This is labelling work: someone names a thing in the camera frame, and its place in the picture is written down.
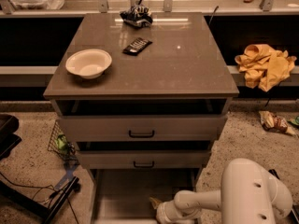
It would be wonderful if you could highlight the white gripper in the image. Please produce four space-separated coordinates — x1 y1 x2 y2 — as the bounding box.
149 197 194 224

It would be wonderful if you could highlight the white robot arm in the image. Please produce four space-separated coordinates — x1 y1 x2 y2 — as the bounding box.
149 158 293 224

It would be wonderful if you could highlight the bottom grey open drawer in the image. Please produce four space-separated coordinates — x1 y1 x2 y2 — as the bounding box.
91 169 195 224

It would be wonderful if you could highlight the top grey drawer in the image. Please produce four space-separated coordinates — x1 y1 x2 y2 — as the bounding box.
58 115 227 142

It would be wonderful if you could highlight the middle grey drawer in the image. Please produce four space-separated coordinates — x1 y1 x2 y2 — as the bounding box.
77 150 210 169

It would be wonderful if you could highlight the grey drawer cabinet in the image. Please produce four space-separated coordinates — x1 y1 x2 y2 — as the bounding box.
45 13 238 224

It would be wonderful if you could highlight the blue tape on floor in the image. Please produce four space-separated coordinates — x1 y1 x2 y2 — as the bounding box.
54 162 78 190

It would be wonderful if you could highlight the brown snack bag on floor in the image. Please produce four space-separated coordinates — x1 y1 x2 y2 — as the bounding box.
259 111 296 136

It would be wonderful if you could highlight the white bowl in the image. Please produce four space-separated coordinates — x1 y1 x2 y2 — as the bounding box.
65 49 112 79

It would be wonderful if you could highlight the black candy bar wrapper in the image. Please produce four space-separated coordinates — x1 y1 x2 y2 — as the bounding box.
122 37 151 56

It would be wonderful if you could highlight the black stand base left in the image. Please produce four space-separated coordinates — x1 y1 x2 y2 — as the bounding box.
0 114 80 224

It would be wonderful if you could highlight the yellow crumpled cloth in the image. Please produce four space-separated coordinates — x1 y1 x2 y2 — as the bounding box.
235 44 297 91

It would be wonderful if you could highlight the black white snack bag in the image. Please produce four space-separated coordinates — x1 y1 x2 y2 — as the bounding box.
120 5 153 28

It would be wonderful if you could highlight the wire basket with green item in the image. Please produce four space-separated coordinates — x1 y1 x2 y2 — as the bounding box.
47 122 78 162

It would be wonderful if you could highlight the black cable on floor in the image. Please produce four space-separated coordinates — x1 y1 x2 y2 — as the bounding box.
0 171 80 224

